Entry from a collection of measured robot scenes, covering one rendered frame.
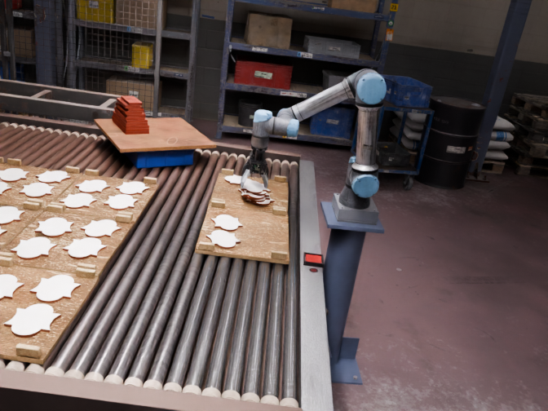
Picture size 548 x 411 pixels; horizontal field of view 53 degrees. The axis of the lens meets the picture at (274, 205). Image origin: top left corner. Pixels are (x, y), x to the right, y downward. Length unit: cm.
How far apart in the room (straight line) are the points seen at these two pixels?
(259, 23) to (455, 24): 250
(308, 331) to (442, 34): 605
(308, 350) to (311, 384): 14
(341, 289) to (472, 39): 528
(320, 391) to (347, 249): 125
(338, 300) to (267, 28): 420
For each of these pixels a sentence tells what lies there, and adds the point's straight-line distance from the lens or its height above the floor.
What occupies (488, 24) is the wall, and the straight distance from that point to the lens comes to 763.
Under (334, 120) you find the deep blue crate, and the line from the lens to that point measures 667.
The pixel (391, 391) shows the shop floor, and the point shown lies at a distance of 305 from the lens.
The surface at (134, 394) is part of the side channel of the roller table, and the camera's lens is 141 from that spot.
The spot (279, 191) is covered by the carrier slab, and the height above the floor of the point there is 94.
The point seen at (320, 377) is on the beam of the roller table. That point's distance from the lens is 157.
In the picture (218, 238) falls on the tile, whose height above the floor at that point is 95.
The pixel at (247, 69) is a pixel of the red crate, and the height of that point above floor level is 82.
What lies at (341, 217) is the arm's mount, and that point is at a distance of 258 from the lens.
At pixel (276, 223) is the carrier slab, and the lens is 230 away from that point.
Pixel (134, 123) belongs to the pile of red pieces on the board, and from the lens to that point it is 291.
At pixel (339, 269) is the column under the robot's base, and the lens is 272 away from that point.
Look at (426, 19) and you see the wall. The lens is 735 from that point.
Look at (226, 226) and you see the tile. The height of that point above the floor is 95.
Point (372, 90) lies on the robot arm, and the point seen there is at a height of 152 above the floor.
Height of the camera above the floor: 191
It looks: 23 degrees down
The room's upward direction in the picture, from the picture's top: 8 degrees clockwise
